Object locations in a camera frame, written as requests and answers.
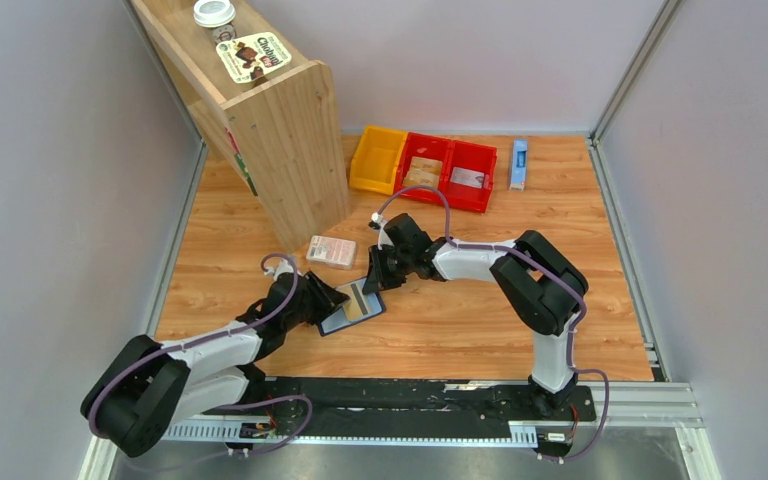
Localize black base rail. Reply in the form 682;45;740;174
201;376;597;458

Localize yellow plastic bin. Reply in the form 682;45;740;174
349;125;408;195

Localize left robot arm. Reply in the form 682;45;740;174
80;270;350;458

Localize gold credit card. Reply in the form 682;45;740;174
337;278;385;323

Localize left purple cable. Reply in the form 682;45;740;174
87;253;300;442

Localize red patterned tissue pack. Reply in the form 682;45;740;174
306;235;357;270

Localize Chobani yogurt lid pack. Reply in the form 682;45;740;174
215;32;292;84

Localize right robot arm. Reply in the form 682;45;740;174
363;213;589;419

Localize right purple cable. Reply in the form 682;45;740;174
370;185;609;462

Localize purple cable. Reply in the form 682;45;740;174
370;185;609;462
87;253;300;442

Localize blue white toothpaste box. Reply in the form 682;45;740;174
509;138;528;191

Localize navy blue card holder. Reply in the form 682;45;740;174
318;307;364;337

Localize tan cards in bin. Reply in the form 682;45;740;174
402;156;443;188

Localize red plastic bin left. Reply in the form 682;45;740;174
393;132;453;193

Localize red plastic bin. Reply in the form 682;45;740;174
440;140;497;213
393;132;453;193

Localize red plastic bin right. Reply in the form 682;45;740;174
440;140;497;213

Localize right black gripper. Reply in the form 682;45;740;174
363;244;413;296

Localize wooden shelf unit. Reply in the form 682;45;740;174
132;1;350;251

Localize silver card in bin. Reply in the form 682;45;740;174
450;167;486;189

